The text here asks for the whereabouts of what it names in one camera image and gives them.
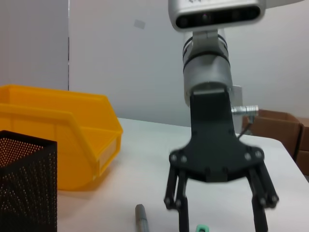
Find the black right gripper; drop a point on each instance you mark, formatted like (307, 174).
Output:
(212, 145)

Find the green utility knife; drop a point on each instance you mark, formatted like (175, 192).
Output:
(201, 228)

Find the grey marker pen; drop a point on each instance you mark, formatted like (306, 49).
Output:
(142, 217)

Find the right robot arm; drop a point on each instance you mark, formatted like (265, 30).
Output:
(207, 70)

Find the black mesh pen holder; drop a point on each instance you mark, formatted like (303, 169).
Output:
(26, 183)

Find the brown cardboard box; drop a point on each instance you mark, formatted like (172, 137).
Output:
(270, 130)
(304, 145)

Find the white stand column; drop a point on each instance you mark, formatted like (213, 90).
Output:
(237, 96)

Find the yellow plastic bin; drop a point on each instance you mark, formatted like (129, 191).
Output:
(72, 108)

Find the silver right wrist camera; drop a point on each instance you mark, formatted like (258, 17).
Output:
(217, 9)

